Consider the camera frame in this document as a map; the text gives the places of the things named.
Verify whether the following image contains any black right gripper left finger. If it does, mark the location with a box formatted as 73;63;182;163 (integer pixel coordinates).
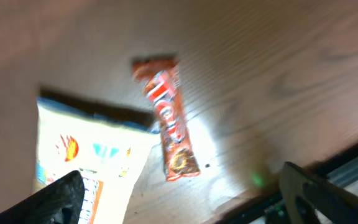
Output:
0;170;85;224

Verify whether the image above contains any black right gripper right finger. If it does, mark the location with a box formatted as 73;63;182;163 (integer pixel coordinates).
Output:
279;162;358;224

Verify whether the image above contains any large yellow snack bag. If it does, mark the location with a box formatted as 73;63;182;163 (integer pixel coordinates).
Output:
34;98;160;223

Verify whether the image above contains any orange brown candy bar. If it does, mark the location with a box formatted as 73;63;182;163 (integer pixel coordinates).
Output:
132;57;201;182

